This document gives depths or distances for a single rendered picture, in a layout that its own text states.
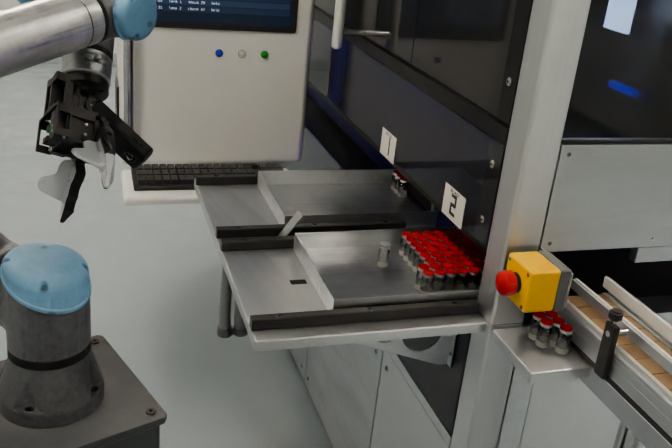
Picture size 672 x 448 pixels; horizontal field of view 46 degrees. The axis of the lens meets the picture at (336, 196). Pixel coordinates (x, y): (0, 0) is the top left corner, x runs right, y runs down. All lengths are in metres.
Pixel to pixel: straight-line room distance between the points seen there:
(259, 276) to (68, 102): 0.46
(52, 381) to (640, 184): 0.97
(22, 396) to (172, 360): 1.57
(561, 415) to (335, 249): 0.52
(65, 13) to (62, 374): 0.50
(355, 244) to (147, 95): 0.79
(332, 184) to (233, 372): 1.03
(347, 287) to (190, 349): 1.48
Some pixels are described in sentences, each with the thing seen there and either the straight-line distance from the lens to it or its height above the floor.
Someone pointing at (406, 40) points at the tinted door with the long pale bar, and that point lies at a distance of 1.69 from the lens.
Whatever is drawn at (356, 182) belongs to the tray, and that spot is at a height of 0.88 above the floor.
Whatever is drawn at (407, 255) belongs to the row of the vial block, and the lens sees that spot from 1.52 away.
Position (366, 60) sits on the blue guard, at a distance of 1.89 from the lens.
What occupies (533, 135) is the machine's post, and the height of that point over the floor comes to 1.22.
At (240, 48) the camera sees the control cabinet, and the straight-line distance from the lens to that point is 2.09.
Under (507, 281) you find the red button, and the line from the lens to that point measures 1.24.
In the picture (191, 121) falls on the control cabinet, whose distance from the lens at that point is 2.12.
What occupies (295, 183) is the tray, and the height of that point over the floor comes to 0.88.
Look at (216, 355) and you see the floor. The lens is 2.79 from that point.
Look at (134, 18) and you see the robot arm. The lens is 1.11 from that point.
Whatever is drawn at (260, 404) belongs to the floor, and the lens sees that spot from 2.58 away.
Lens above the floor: 1.54
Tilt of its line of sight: 22 degrees down
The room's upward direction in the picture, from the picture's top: 6 degrees clockwise
